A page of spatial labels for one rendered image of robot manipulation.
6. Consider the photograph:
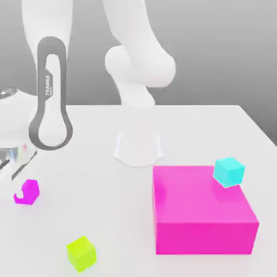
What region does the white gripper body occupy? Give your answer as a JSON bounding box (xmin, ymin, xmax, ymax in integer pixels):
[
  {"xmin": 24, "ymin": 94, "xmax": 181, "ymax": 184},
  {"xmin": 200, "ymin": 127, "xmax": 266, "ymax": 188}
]
[{"xmin": 4, "ymin": 149, "xmax": 42, "ymax": 189}]

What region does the small magenta cube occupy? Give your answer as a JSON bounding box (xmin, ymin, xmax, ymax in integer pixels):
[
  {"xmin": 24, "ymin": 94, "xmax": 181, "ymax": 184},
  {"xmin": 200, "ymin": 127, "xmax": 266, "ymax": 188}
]
[{"xmin": 13, "ymin": 179, "xmax": 41, "ymax": 206}]

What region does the small yellow-green cube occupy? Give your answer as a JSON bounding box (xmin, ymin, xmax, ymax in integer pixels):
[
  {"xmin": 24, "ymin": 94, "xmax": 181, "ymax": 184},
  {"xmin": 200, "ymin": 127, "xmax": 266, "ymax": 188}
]
[{"xmin": 66, "ymin": 235, "xmax": 97, "ymax": 273}]

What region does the small cyan cube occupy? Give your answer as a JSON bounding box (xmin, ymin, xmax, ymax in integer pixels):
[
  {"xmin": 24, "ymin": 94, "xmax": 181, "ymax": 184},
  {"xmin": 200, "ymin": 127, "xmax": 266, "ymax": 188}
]
[{"xmin": 213, "ymin": 157, "xmax": 246, "ymax": 188}]

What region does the large magenta box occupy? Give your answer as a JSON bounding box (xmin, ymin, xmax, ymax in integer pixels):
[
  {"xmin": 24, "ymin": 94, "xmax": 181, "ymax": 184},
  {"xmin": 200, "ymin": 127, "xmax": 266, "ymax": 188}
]
[{"xmin": 152, "ymin": 165, "xmax": 260, "ymax": 255}]

